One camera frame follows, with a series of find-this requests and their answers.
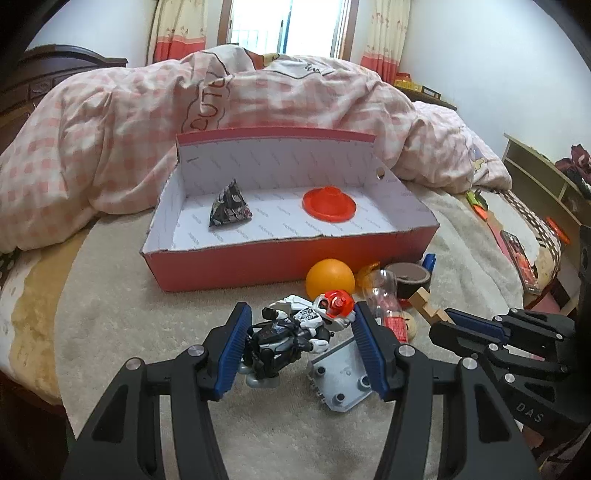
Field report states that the cream and red curtain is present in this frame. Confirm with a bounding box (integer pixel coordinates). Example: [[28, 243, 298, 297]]
[[360, 0, 409, 84], [147, 0, 223, 63]]

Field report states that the dark wooden desk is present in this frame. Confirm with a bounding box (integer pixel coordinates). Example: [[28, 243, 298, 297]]
[[394, 82, 458, 112]]

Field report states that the red patterned flat pack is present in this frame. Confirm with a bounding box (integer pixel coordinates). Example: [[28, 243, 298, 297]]
[[501, 230, 541, 292]]

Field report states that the red plastic lid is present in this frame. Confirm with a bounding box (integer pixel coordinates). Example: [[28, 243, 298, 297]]
[[302, 185, 365, 221]]

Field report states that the black white robot toy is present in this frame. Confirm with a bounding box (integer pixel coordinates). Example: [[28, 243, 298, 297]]
[[238, 290, 357, 387]]

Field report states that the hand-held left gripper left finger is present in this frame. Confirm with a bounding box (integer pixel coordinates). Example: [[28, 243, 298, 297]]
[[62, 302, 254, 480]]

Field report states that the dark tape roll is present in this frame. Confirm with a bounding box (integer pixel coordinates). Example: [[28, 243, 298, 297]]
[[385, 262, 432, 300]]

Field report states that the wooden block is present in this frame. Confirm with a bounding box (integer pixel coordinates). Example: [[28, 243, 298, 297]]
[[409, 287, 455, 329]]

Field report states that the brown dotted bed sheet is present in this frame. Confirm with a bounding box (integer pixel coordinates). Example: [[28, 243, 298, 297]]
[[0, 187, 563, 402]]

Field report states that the pink checkered quilt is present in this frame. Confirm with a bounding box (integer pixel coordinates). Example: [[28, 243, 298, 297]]
[[0, 46, 513, 252]]

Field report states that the dark wooden headboard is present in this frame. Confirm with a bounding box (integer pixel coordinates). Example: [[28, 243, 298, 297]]
[[0, 44, 129, 153]]

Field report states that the red cardboard box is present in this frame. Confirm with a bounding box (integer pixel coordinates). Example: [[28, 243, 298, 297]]
[[140, 128, 440, 293]]

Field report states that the pink strip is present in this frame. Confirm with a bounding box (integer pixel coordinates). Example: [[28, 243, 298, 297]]
[[487, 217, 509, 256]]

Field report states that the black patterned pyramid pouch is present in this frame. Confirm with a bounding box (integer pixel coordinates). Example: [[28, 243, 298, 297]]
[[209, 179, 254, 228]]

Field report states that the beige fleece blanket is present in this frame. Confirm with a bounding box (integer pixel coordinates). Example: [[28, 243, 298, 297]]
[[55, 185, 527, 480]]

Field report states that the orange ball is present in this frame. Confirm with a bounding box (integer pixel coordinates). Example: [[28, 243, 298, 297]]
[[305, 259, 355, 300]]

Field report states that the beige wooden shelf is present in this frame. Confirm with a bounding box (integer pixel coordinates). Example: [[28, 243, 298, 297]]
[[501, 134, 591, 227]]

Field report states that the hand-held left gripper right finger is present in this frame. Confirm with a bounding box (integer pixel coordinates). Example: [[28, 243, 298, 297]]
[[353, 302, 541, 480]]

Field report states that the dark red cloth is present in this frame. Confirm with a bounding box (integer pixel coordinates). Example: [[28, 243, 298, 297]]
[[556, 144, 591, 199]]

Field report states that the clear plastic bottle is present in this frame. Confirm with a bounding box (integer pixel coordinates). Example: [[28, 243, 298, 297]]
[[358, 270, 419, 343]]

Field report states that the grey plastic plate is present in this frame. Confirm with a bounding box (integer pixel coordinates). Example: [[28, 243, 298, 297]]
[[307, 339, 376, 414]]

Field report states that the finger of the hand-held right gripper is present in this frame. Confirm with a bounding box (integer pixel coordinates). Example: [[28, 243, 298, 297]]
[[428, 322, 570, 377], [444, 308, 575, 344]]

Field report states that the orange plastic piece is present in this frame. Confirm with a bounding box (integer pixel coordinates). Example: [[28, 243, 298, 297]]
[[545, 217, 571, 243]]

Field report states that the window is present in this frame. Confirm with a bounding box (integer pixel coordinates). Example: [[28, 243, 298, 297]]
[[222, 0, 361, 58]]

